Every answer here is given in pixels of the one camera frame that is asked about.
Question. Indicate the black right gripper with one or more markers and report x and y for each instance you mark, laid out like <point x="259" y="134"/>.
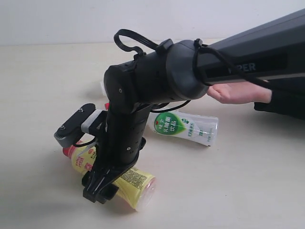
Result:
<point x="118" y="151"/>

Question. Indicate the yellow label bottle red cap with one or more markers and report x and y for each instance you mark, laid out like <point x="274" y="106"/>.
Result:
<point x="134" y="186"/>

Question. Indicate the clear bottle red label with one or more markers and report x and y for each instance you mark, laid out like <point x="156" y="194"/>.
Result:
<point x="107" y="105"/>

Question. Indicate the green white label yogurt bottle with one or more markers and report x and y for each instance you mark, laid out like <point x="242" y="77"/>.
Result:
<point x="196" y="128"/>

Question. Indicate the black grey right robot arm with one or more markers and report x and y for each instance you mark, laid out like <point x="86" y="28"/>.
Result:
<point x="170" y="72"/>

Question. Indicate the clear tea bottle white cap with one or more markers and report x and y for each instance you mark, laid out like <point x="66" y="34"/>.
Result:
<point x="103" y="89"/>

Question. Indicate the person's open bare hand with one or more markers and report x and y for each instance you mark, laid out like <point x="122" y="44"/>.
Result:
<point x="239" y="93"/>

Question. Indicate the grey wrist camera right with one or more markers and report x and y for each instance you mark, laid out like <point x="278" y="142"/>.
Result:
<point x="74" y="125"/>

